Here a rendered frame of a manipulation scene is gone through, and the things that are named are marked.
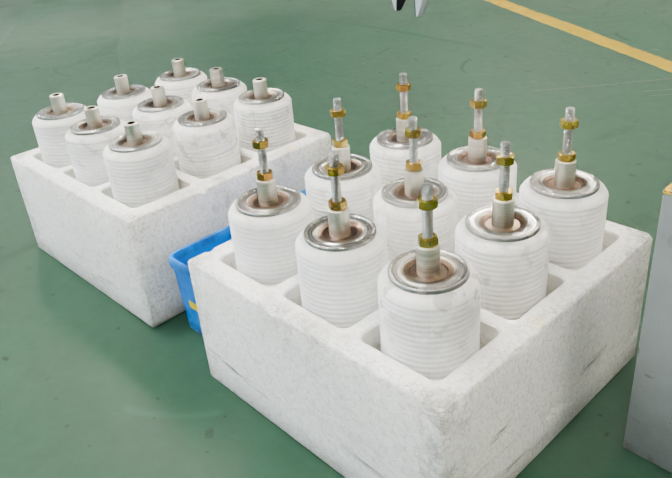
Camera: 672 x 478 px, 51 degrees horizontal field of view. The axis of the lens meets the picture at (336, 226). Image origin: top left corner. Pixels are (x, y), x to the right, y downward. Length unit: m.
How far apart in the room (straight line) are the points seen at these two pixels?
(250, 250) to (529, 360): 0.32
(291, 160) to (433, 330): 0.57
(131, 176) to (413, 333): 0.53
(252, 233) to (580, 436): 0.43
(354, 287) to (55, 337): 0.55
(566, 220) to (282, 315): 0.32
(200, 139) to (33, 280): 0.40
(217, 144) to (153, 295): 0.24
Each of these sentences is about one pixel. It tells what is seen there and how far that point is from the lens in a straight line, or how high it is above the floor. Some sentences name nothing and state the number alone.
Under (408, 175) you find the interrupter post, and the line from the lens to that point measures 0.79.
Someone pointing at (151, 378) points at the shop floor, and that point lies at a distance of 0.99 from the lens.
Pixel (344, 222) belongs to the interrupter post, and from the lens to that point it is 0.72.
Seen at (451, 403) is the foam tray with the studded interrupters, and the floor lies 0.18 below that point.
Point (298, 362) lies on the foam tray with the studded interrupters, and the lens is 0.76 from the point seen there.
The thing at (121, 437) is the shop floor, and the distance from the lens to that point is 0.92.
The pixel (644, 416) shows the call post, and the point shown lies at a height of 0.06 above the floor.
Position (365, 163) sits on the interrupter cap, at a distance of 0.88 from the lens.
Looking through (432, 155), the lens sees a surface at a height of 0.24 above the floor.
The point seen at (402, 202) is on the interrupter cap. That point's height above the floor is 0.25.
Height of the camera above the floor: 0.61
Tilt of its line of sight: 28 degrees down
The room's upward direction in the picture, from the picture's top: 5 degrees counter-clockwise
